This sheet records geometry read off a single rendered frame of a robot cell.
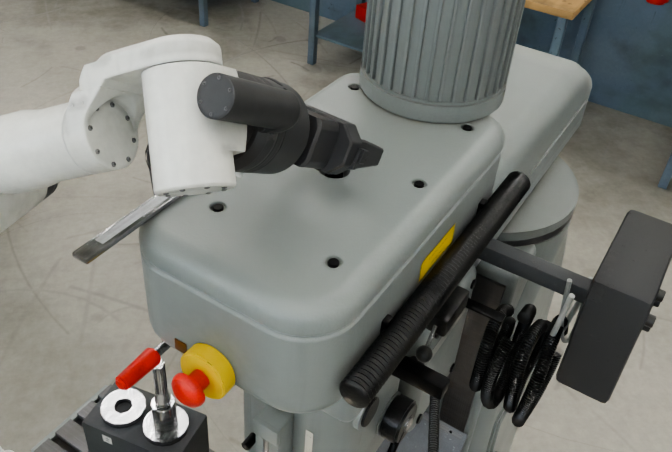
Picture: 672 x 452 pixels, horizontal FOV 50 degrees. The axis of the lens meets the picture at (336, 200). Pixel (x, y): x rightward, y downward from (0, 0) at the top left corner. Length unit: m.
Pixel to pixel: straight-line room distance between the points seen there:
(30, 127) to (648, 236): 0.83
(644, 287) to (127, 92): 0.71
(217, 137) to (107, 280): 2.96
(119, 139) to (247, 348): 0.24
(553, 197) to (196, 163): 0.99
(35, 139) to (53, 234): 3.17
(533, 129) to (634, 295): 0.38
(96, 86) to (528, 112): 0.84
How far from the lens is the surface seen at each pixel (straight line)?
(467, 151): 0.89
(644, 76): 5.23
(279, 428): 0.99
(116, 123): 0.64
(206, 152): 0.55
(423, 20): 0.88
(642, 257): 1.08
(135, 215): 0.75
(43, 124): 0.65
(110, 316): 3.33
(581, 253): 3.91
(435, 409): 0.98
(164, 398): 1.46
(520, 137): 1.22
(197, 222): 0.75
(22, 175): 0.68
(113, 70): 0.60
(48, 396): 3.10
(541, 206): 1.41
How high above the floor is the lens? 2.36
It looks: 37 degrees down
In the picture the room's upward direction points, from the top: 5 degrees clockwise
